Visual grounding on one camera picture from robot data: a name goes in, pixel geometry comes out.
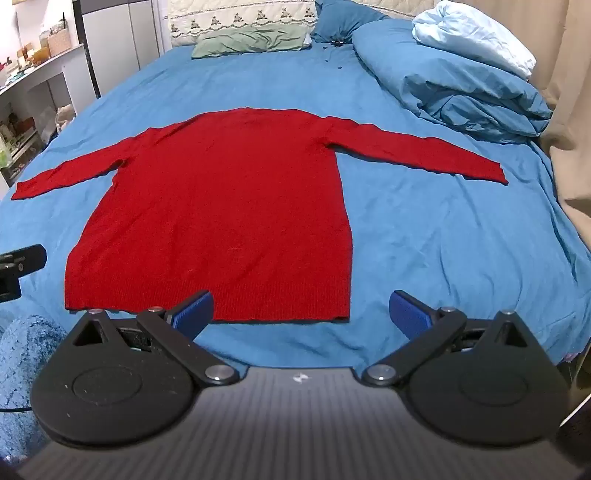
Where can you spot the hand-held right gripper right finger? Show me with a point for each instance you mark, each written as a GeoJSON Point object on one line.
{"type": "Point", "coordinates": [408, 314]}

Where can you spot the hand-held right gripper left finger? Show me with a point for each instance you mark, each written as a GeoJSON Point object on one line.
{"type": "Point", "coordinates": [194, 314]}

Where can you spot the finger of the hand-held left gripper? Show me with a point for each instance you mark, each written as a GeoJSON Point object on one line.
{"type": "Point", "coordinates": [27, 257]}

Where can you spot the red sweater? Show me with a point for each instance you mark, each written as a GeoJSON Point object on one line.
{"type": "Point", "coordinates": [221, 207]}

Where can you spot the bed with blue sheet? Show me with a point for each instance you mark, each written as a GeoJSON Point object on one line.
{"type": "Point", "coordinates": [415, 240]}

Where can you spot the fluffy blue fabric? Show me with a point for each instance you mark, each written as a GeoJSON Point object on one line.
{"type": "Point", "coordinates": [23, 360]}

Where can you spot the white bag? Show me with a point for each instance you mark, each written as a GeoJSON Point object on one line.
{"type": "Point", "coordinates": [64, 117]}

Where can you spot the white desk with shelves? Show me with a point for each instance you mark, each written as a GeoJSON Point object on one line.
{"type": "Point", "coordinates": [51, 69]}

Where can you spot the wicker basket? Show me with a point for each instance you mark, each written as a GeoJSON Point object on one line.
{"type": "Point", "coordinates": [60, 41]}

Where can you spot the blue duvet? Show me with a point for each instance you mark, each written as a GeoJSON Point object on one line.
{"type": "Point", "coordinates": [415, 74]}

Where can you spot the grey and white wardrobe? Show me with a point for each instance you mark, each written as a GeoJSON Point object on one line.
{"type": "Point", "coordinates": [129, 37]}

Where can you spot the beige curtain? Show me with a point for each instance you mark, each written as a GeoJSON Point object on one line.
{"type": "Point", "coordinates": [568, 92]}

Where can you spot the green pillow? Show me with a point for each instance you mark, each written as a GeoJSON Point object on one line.
{"type": "Point", "coordinates": [249, 41]}

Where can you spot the light blue blanket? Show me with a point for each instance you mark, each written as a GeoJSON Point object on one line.
{"type": "Point", "coordinates": [471, 32]}

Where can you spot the blue pillow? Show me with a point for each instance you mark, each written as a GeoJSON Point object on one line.
{"type": "Point", "coordinates": [337, 21]}

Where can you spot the quilted beige headboard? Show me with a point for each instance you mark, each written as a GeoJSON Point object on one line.
{"type": "Point", "coordinates": [231, 14]}

